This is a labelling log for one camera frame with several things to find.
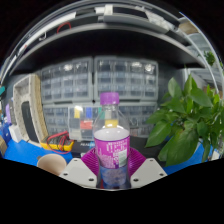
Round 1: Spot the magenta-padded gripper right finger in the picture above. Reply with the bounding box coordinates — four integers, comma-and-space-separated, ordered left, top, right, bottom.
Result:
126, 147, 168, 190

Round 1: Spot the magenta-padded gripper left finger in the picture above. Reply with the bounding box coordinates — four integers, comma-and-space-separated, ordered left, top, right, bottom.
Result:
59, 148, 100, 189

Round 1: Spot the clear bottle with purple label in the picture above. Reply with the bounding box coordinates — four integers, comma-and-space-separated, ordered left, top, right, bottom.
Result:
92, 91, 131, 190

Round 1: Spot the black box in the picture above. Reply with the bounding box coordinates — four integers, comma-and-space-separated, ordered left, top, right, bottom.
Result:
129, 135, 168, 158

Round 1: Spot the beige patterned mug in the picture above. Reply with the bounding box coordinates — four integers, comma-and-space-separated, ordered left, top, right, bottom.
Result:
36, 153, 68, 177

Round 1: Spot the yellow multimeter with red leads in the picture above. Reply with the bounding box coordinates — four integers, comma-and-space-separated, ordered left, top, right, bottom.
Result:
39, 130, 75, 154

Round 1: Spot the clear organizer with coloured parts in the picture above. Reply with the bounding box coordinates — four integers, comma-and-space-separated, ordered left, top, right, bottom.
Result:
68, 104, 105, 141

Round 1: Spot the green potted plant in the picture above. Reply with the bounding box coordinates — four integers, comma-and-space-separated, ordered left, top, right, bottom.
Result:
144, 74, 224, 167

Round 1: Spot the black speaker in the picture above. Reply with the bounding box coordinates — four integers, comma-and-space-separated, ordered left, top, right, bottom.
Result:
20, 101, 40, 143

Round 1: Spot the blue box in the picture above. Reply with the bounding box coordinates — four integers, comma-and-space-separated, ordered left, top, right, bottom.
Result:
0, 121, 11, 142

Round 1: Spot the white metal rack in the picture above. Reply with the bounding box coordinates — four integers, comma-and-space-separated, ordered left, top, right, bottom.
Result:
179, 13, 224, 101

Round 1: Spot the grey overhead shelf with equipment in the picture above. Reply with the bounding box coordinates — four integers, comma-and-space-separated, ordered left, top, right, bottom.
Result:
0, 3, 208, 78

